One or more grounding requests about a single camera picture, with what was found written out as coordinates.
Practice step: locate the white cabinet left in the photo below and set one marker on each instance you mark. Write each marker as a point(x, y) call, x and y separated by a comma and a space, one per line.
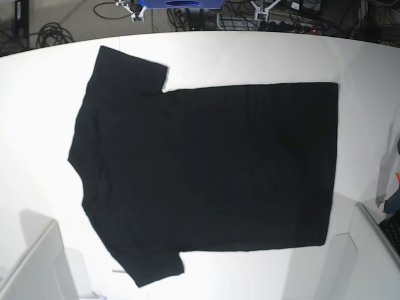
point(43, 271)

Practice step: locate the blue box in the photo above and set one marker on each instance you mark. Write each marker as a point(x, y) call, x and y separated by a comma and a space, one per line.
point(164, 4)

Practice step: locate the black keyboard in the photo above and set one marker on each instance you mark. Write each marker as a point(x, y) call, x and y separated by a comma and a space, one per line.
point(391, 229)

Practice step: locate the black power strip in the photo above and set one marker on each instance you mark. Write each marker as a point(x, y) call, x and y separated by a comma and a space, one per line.
point(286, 27)

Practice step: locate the teal orange tool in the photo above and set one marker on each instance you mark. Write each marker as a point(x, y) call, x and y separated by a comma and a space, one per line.
point(392, 204)

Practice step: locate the white cabinet right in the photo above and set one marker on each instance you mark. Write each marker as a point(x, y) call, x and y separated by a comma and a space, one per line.
point(360, 264)

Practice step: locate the black T-shirt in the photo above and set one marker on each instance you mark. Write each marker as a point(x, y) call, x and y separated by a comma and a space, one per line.
point(230, 168)

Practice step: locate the white cabinet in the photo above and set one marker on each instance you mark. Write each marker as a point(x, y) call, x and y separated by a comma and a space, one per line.
point(360, 264)
point(43, 271)

